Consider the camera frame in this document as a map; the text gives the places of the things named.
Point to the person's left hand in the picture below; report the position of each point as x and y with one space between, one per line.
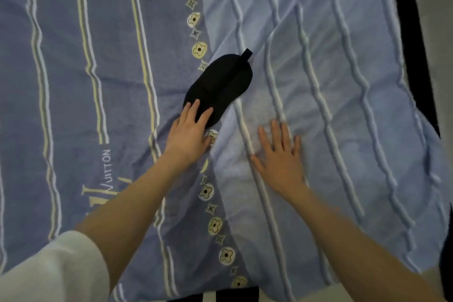
185 142

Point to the person's right hand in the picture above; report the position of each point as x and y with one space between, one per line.
281 167

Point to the person's right middle finger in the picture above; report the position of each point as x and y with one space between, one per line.
276 134

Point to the person's left middle finger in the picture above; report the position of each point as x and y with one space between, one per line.
193 111

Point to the person's right thumb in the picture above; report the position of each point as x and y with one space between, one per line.
257 164

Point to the person's right little finger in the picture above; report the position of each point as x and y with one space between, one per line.
297 146

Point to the person's left thumb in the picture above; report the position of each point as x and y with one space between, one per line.
208 141

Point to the person's left little finger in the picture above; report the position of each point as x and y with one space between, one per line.
175 124

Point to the person's right forearm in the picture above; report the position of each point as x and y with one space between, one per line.
354 252

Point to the person's left forearm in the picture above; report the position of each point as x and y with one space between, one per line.
134 202

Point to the black sleep mask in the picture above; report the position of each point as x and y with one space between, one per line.
219 84

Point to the light blue ribbed blanket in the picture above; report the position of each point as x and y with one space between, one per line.
336 100

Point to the purple flower-patterned striped towel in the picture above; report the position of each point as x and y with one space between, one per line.
88 82

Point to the white shirt sleeve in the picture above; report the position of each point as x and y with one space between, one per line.
53 270

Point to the black bed frame rail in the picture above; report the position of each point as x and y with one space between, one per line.
412 47

